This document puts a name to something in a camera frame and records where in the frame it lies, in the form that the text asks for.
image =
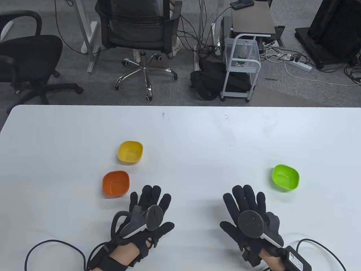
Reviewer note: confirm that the person's left hand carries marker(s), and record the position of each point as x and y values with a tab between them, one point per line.
152	194

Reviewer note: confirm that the person's right hand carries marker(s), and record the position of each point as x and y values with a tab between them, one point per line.
245	197

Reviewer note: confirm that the orange small dish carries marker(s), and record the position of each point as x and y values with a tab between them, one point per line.
115	183

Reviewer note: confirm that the green small dish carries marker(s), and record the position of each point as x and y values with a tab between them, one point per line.
284	177

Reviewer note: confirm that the yellow small dish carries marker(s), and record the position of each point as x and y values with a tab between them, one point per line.
129	152

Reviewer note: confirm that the person's right forearm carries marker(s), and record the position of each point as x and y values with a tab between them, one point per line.
272	261

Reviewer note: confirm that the person's left forearm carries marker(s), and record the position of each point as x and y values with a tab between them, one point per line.
124	254

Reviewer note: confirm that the grey left hand tracker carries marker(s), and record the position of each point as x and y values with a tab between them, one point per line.
153	217

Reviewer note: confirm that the grey hand tracker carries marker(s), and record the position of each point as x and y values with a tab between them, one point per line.
251	223
153	217

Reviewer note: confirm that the grey right hand tracker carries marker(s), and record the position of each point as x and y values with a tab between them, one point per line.
251	223

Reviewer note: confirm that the black backpack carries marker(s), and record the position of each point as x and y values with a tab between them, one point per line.
206	82

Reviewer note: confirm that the white rolling cart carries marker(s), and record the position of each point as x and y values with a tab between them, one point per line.
253	69

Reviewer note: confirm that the aluminium desk leg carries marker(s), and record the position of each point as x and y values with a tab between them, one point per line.
93	60
196	60

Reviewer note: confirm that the white power strip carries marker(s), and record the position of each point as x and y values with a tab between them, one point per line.
300	65

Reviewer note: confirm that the clear plastic bottle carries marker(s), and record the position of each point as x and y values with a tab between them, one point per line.
243	53

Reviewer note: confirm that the beige tote bag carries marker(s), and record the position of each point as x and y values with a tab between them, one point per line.
176	45

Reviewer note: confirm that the grey mesh office chair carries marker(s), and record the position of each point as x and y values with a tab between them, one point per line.
135	31

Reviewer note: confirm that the brown top side table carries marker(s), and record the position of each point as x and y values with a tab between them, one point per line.
251	19

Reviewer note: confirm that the white desk leg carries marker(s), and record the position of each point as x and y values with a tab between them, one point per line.
84	28

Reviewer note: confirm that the black padded office chair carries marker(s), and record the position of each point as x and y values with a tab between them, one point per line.
28	53

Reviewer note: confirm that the black equipment stand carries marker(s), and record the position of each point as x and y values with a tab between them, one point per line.
332	28

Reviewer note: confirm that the black smartphone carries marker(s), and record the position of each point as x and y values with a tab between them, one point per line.
241	4

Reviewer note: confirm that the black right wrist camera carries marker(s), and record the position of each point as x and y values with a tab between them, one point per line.
294	261

